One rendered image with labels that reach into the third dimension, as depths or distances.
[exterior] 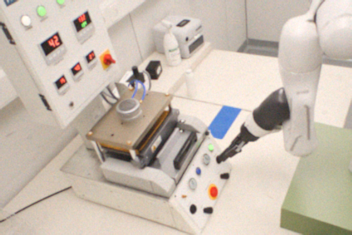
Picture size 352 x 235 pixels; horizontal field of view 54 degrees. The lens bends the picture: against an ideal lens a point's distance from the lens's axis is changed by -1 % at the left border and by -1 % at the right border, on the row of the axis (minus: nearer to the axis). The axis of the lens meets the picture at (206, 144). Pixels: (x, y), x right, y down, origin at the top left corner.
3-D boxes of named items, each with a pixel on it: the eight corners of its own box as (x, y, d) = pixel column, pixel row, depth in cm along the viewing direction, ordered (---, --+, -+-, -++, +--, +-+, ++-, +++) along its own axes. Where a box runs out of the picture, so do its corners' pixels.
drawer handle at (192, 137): (174, 169, 113) (171, 161, 110) (193, 139, 123) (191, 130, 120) (179, 170, 112) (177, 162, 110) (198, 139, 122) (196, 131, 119)
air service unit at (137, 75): (127, 110, 139) (116, 80, 129) (144, 90, 148) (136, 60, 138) (137, 112, 137) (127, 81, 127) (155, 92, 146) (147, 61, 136)
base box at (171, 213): (78, 198, 138) (61, 170, 126) (127, 137, 161) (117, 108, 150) (199, 237, 119) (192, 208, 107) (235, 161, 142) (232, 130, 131)
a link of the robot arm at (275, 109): (300, 141, 111) (296, 115, 117) (329, 119, 101) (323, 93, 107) (253, 126, 105) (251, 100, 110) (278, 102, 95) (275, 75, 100)
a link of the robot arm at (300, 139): (276, 45, 90) (277, 115, 116) (283, 100, 80) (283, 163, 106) (319, 39, 88) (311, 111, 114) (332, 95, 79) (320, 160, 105)
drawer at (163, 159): (104, 166, 123) (97, 151, 118) (136, 127, 137) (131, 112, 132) (176, 185, 113) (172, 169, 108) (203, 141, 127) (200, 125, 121)
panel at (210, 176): (201, 231, 120) (172, 196, 111) (231, 169, 139) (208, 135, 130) (205, 232, 119) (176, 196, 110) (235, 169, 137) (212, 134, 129)
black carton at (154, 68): (147, 80, 187) (144, 68, 182) (153, 70, 193) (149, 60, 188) (158, 80, 185) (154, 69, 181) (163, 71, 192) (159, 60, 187)
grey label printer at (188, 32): (155, 53, 207) (149, 26, 195) (175, 38, 219) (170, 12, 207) (189, 60, 196) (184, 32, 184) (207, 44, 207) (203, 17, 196)
